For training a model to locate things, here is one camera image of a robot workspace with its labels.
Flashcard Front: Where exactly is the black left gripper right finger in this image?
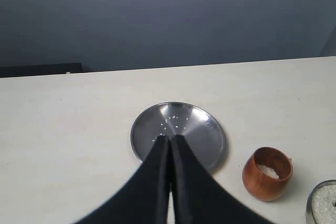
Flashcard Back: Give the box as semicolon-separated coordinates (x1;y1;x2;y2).
171;135;271;224

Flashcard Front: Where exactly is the steel bowl of rice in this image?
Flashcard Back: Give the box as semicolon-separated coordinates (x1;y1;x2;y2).
305;179;335;223

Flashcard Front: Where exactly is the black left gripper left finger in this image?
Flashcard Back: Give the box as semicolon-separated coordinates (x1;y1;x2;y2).
77;136;171;223

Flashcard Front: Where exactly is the round steel plate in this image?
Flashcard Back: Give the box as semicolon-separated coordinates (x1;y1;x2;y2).
130;102;228;173

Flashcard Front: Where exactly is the brown wooden cup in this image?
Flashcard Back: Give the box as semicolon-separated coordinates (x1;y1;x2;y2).
242;147;293;201

